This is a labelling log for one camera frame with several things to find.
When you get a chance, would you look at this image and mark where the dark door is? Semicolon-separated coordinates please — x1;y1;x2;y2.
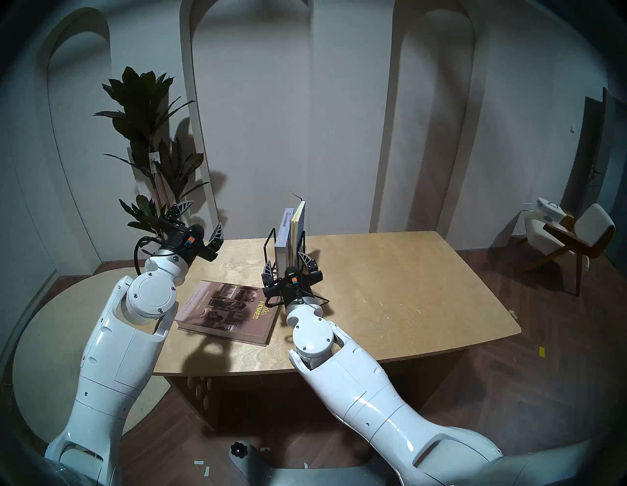
561;87;627;267

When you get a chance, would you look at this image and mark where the wooden table base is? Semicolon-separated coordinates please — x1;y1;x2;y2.
169;375;314;432

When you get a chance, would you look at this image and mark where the round beige rug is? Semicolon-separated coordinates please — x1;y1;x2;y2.
12;267;172;444

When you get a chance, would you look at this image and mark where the white object on armchair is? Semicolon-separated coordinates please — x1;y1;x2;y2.
535;197;566;225

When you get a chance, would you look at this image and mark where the thin yellow book with ribbon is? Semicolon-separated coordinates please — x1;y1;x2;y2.
289;192;307;258

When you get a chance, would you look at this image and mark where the grey Discontent book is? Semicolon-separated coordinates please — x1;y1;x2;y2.
274;208;296;275

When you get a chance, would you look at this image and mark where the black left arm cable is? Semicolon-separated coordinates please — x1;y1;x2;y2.
134;236;165;275

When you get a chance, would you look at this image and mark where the tall green potted plant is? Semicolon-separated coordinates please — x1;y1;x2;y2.
93;66;211;250

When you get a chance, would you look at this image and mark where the large brown Homes book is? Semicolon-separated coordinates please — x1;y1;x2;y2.
174;280;281;347

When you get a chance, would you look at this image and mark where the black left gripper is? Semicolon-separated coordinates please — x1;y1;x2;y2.
156;200;224;267

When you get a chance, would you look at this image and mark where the white wooden armchair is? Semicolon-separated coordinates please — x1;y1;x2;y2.
519;203;616;297

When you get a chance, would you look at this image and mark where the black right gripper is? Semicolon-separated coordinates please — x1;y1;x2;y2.
262;251;324;302

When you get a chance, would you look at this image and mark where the black wire book rack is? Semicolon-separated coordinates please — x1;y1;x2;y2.
264;228;307;284

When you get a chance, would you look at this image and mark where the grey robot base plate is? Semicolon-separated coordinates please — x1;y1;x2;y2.
229;439;397;486

